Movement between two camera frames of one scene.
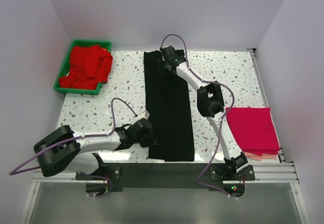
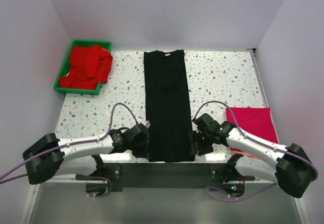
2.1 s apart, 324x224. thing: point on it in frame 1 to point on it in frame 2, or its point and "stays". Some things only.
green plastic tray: x=107 y=45 stays
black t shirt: x=169 y=112 stays
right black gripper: x=163 y=67 to x=198 y=145
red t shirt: x=89 y=65 stays
